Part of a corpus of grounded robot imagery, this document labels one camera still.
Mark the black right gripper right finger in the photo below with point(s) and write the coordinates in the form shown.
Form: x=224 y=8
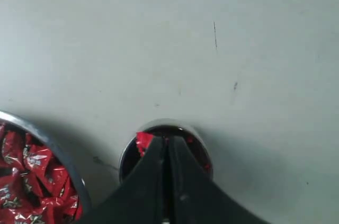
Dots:
x=196 y=198

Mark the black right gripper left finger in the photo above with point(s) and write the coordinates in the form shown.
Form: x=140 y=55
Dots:
x=139 y=199

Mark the red candy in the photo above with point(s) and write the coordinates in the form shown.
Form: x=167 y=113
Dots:
x=143 y=140

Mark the round steel plate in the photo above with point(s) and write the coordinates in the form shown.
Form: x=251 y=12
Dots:
x=39 y=182

